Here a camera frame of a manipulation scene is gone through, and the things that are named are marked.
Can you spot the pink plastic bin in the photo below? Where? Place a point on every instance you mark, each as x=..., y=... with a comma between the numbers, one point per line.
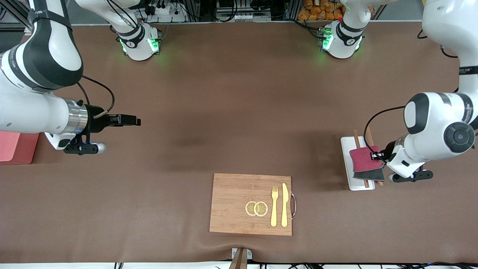
x=22, y=153

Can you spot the white rectangular tray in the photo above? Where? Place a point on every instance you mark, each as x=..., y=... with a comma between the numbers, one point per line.
x=347, y=149

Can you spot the white socket strip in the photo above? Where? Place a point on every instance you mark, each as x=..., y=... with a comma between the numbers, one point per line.
x=242, y=17

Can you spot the grey metal bracket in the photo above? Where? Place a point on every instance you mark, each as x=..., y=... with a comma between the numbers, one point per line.
x=249, y=254

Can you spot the white power strip with plugs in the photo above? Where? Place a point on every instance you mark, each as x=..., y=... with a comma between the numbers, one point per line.
x=164, y=13

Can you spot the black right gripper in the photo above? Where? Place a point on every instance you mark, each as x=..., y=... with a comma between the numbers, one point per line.
x=96, y=118

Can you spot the red and grey cloth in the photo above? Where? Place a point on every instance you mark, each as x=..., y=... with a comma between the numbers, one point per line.
x=362, y=162

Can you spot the yellow plastic knife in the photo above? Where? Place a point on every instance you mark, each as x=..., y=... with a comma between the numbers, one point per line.
x=284, y=205

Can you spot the yellow plastic fork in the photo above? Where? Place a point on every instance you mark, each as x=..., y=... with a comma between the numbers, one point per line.
x=274, y=209

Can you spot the brown table cover mat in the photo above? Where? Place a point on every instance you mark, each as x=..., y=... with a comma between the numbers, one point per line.
x=239, y=112

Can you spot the yellow lemon slice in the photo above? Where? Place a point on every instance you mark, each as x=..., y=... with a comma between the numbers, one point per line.
x=249, y=208
x=261, y=209

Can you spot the brown stand bar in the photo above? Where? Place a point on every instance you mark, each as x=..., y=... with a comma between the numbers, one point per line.
x=239, y=261

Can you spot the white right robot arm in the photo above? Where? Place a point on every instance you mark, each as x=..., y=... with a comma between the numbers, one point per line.
x=30, y=112

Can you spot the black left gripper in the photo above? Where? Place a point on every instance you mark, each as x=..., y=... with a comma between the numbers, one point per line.
x=389, y=148

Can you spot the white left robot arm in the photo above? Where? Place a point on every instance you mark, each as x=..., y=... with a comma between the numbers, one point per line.
x=440, y=123

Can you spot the brown wooden rod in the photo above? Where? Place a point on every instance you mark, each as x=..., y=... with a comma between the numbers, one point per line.
x=356, y=138
x=369, y=136

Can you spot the aluminium frame strut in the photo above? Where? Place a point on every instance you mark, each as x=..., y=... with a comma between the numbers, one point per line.
x=15, y=13

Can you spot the orange toy bread pile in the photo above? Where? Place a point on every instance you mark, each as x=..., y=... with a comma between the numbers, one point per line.
x=321, y=11

